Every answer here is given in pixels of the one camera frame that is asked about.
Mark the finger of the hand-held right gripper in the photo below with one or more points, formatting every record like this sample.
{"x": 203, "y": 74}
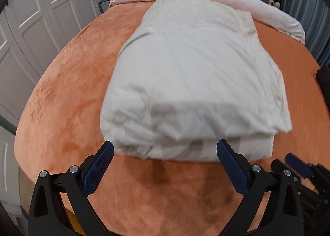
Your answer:
{"x": 297, "y": 165}

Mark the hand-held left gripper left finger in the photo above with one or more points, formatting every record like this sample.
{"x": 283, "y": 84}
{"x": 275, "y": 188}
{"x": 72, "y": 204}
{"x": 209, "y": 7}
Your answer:
{"x": 99, "y": 165}

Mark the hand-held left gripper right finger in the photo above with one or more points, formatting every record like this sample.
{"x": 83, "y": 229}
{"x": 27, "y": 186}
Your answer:
{"x": 233, "y": 169}

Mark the cream white large garment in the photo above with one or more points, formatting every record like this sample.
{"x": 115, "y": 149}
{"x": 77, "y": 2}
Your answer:
{"x": 196, "y": 83}

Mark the orange plush bed sheet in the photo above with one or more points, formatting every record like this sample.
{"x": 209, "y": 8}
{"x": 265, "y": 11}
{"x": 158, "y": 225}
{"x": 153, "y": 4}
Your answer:
{"x": 77, "y": 102}

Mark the white panelled wardrobe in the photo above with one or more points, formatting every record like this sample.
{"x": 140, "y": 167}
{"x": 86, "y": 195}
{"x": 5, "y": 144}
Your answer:
{"x": 43, "y": 24}

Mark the grey curtain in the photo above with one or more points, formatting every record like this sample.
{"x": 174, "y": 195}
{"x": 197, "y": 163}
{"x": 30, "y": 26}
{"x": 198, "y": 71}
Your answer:
{"x": 306, "y": 11}

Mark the small plush toy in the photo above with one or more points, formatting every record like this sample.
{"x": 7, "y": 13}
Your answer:
{"x": 273, "y": 1}

